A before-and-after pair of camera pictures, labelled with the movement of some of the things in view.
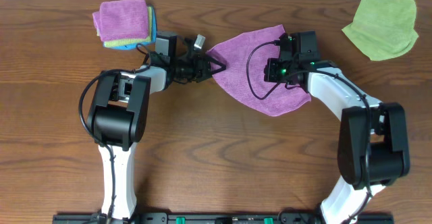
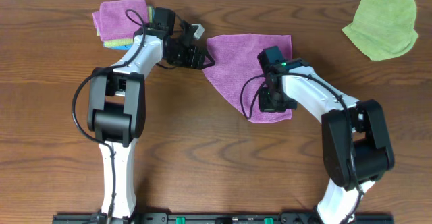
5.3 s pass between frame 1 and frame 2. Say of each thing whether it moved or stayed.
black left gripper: moved
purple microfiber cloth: moved
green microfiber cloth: stayed
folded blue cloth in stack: stayed
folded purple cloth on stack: stayed
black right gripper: moved
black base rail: stayed
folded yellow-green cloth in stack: stayed
